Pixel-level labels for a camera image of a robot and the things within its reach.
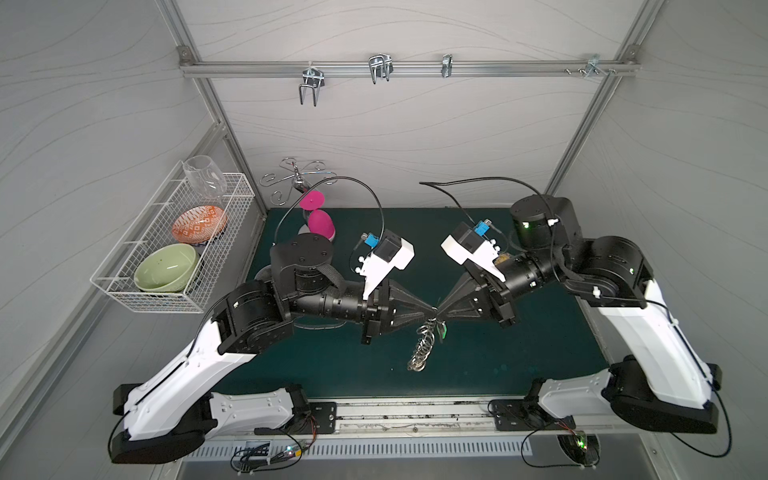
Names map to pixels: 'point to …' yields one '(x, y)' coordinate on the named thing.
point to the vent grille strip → (382, 449)
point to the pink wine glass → (318, 222)
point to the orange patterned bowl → (199, 224)
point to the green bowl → (168, 269)
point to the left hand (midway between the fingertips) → (428, 320)
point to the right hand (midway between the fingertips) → (435, 315)
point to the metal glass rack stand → (311, 173)
